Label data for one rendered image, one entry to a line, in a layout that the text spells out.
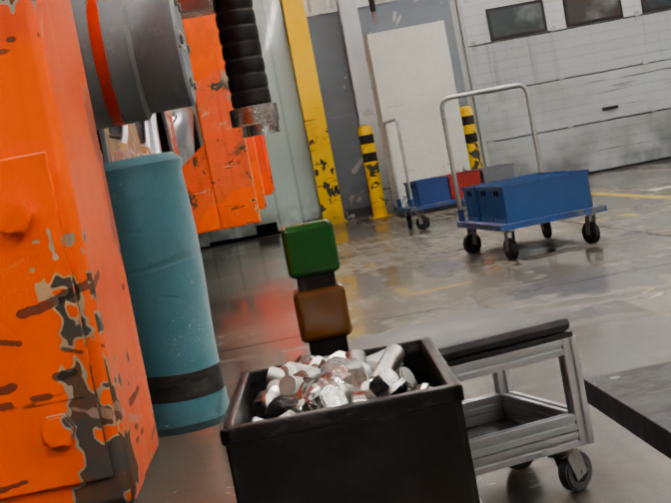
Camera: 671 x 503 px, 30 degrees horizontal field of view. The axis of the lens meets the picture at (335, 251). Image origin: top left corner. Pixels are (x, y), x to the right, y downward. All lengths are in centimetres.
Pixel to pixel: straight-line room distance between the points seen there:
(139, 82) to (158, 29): 6
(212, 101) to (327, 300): 404
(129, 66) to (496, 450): 128
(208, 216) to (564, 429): 282
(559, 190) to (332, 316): 593
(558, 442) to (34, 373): 170
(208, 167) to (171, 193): 382
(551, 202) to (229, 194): 240
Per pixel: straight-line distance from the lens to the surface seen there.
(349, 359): 82
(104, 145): 497
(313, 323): 95
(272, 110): 113
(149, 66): 126
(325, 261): 95
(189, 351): 117
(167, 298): 116
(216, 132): 496
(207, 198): 497
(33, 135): 77
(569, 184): 688
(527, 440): 235
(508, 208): 677
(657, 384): 187
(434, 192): 1055
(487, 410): 267
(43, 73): 77
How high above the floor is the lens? 70
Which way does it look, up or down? 4 degrees down
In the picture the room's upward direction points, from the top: 11 degrees counter-clockwise
